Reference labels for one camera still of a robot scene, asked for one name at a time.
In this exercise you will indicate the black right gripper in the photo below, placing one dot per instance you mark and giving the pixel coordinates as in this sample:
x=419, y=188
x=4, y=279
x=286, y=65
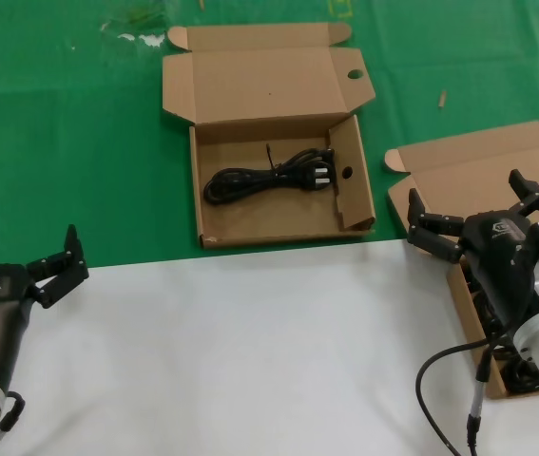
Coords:
x=497, y=261

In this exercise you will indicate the brown cardboard mailer box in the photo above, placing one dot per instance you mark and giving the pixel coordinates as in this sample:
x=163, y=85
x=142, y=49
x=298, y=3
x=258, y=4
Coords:
x=269, y=85
x=464, y=176

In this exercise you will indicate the green table cloth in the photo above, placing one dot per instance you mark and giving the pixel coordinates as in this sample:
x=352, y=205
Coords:
x=60, y=142

